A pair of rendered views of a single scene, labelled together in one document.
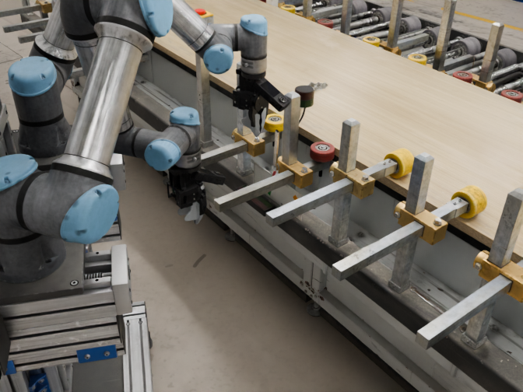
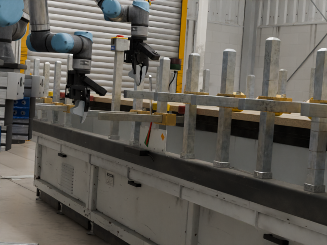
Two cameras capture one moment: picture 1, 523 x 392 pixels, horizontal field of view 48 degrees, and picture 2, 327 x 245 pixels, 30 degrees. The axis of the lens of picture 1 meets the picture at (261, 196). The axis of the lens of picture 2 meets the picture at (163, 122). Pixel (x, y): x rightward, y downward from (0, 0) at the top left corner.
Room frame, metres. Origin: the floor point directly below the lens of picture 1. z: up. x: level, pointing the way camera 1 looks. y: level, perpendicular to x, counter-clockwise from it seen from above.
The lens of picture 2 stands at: (-1.01, -0.56, 0.97)
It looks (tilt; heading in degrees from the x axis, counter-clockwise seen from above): 3 degrees down; 10
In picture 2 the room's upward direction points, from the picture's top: 4 degrees clockwise
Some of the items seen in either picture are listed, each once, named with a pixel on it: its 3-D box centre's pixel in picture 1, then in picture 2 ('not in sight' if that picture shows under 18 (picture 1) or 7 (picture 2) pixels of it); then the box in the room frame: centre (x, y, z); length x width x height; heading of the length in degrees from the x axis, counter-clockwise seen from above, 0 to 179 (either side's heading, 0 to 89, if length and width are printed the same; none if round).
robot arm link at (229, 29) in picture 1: (217, 40); (116, 12); (1.56, 0.13, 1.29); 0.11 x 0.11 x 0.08; 5
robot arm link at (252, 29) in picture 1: (252, 36); (139, 13); (1.59, 0.03, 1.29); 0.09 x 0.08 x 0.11; 95
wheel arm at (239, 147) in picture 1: (229, 151); (122, 115); (1.73, 0.11, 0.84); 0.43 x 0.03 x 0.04; 128
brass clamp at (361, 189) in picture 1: (351, 178); (194, 97); (1.40, -0.26, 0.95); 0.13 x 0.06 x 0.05; 38
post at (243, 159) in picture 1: (243, 127); (137, 105); (1.82, 0.06, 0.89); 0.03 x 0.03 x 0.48; 38
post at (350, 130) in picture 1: (343, 193); (190, 113); (1.42, -0.24, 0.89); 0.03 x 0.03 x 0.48; 38
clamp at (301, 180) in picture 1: (293, 170); (164, 118); (1.60, -0.10, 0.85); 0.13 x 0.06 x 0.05; 38
